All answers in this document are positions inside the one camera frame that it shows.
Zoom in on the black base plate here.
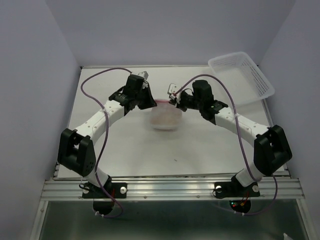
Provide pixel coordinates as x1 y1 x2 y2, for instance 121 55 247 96
212 181 261 199
79 182 128 199

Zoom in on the aluminium mounting rail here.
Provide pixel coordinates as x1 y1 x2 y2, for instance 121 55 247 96
40 175 305 202

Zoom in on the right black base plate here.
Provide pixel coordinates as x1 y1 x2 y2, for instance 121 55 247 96
212 181 261 199

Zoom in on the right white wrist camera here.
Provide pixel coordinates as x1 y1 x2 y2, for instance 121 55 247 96
167 83 181 100

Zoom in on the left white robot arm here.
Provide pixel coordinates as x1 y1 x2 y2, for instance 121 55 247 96
57 71 157 197

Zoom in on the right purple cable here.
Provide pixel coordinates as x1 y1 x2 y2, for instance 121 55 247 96
172 74 279 217

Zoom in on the white mesh laundry bag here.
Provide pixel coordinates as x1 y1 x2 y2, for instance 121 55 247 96
150 99 183 131

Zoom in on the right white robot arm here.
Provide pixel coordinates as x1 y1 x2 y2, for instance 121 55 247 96
168 80 292 195

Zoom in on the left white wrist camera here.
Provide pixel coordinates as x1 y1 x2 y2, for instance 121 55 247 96
131 71 149 81

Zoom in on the white plastic basket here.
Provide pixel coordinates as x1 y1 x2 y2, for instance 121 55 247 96
208 52 275 106

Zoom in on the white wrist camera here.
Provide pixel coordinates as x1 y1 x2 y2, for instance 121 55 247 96
131 71 149 81
167 83 181 100

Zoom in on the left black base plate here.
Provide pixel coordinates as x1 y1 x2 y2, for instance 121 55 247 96
79 182 128 199

